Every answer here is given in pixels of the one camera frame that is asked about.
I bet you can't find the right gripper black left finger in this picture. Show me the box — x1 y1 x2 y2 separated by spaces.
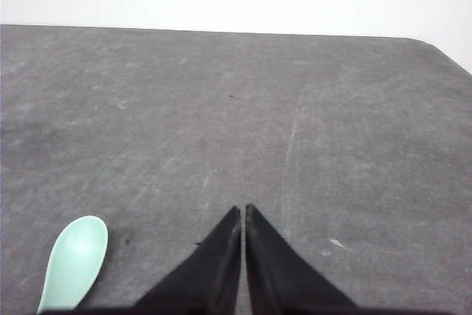
134 207 241 314

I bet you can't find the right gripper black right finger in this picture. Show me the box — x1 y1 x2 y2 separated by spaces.
246 204 356 314

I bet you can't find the mint green plastic spoon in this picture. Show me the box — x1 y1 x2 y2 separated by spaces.
37 215 108 314

